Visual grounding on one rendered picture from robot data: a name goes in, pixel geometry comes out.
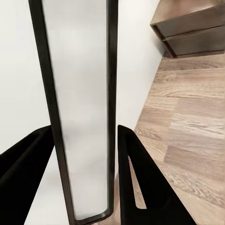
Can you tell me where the hardback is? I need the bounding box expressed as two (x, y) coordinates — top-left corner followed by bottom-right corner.
(28, 0), (119, 225)

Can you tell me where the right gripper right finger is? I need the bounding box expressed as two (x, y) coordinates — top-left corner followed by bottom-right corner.
(117, 125), (197, 225)

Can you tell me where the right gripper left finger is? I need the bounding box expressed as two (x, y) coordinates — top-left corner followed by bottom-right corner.
(0, 125), (55, 225)

